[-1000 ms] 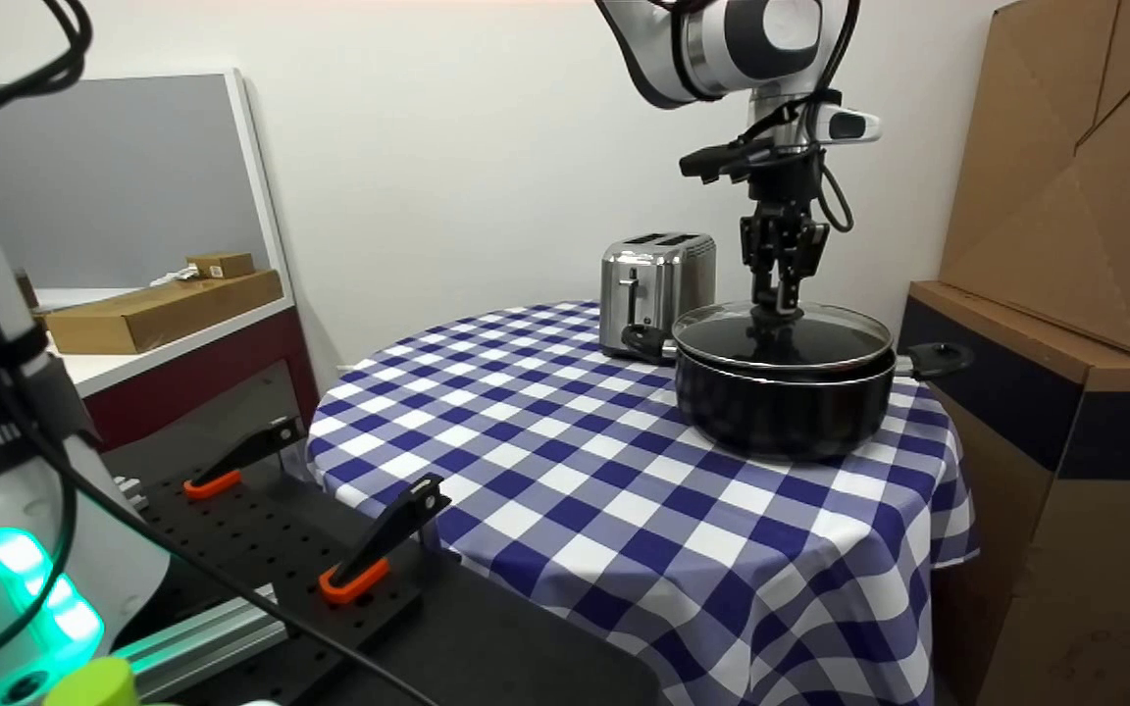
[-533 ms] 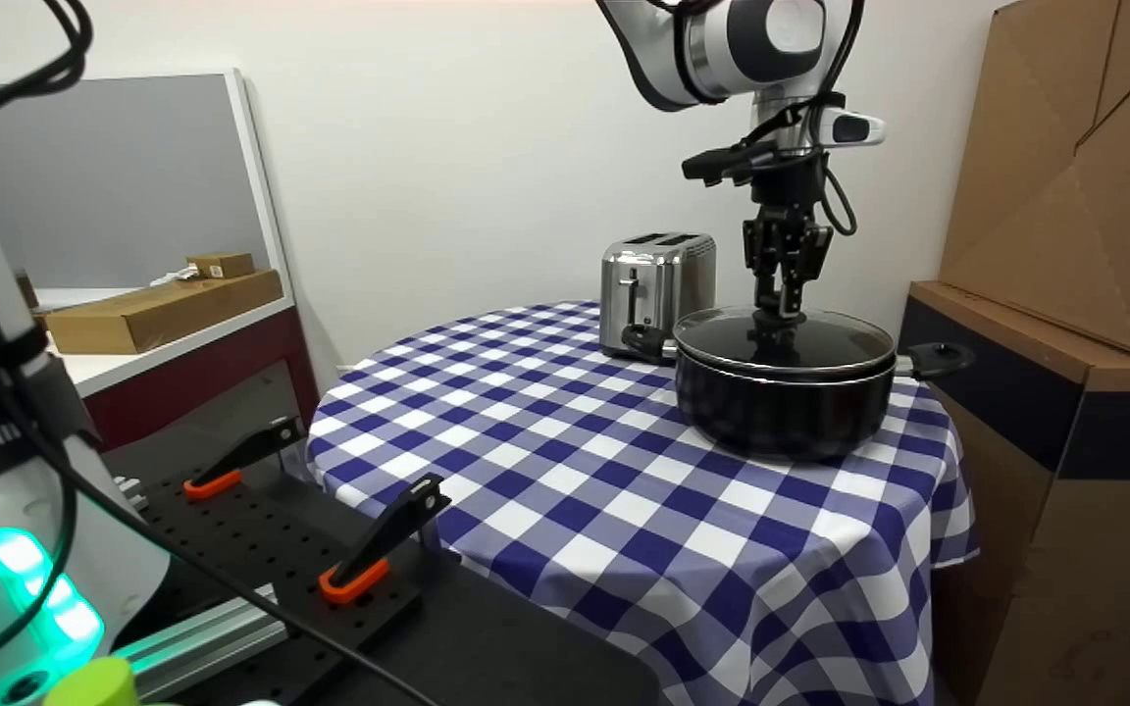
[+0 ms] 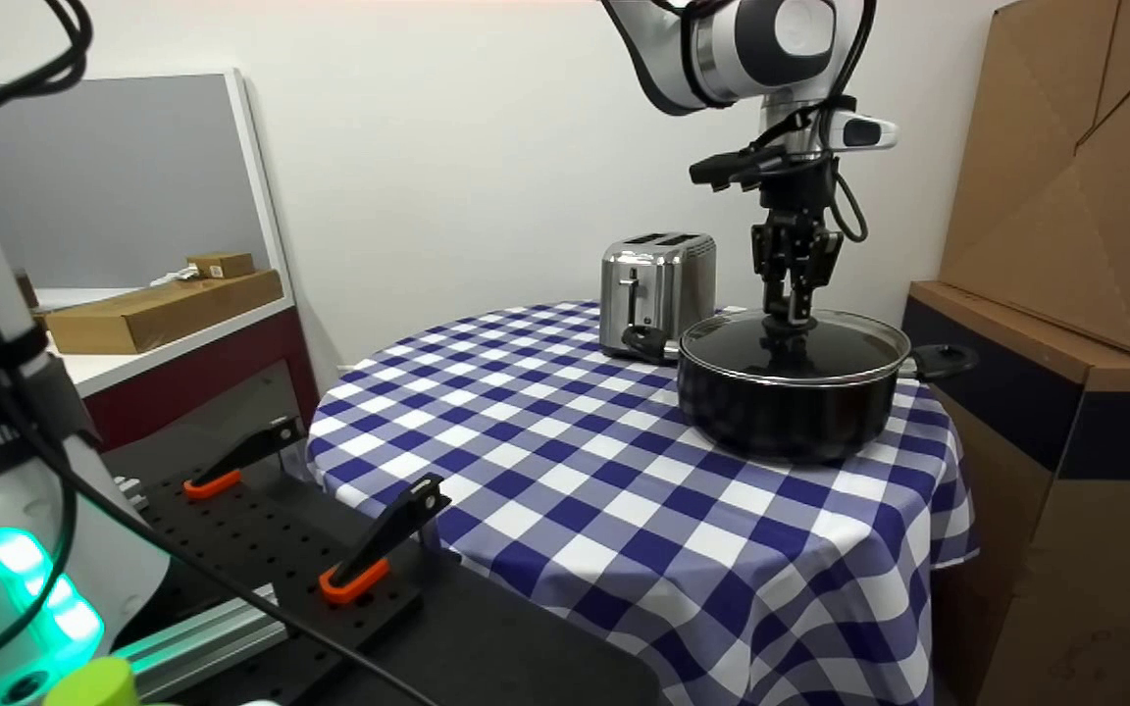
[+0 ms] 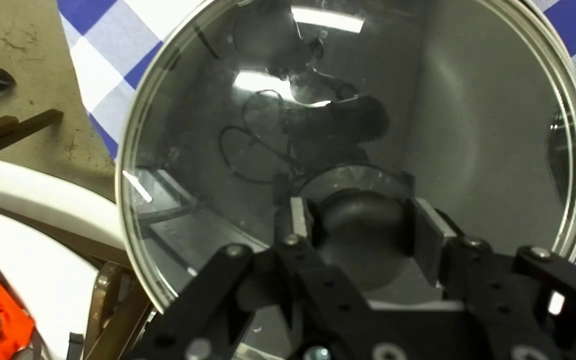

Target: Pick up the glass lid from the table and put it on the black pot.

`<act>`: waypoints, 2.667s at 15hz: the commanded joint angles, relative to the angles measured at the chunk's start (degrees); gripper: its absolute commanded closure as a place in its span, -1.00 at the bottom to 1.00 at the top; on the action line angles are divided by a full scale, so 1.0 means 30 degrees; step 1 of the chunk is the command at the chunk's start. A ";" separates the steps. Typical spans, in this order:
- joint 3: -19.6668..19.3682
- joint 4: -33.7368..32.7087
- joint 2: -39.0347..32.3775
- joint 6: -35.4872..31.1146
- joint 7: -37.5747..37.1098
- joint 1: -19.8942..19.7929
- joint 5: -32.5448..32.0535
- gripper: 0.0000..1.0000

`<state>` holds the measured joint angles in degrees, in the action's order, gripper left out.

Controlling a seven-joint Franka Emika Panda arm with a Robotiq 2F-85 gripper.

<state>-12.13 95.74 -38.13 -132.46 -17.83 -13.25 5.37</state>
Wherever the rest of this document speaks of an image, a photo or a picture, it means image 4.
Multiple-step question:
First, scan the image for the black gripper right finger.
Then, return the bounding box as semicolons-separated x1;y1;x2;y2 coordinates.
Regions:
412;197;576;360

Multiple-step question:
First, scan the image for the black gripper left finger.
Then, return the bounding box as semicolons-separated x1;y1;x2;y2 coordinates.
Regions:
127;196;377;360

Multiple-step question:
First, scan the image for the round glass pot lid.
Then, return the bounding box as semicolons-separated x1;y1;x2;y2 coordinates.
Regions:
115;0;576;315

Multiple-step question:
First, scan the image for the brown metal rack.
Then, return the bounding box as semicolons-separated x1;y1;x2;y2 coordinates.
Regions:
85;261;155;360

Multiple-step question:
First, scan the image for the white tray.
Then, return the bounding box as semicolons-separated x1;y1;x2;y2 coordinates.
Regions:
0;153;130;360

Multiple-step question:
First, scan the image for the blue white checkered tablecloth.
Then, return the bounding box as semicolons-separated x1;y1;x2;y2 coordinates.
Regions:
57;0;576;281

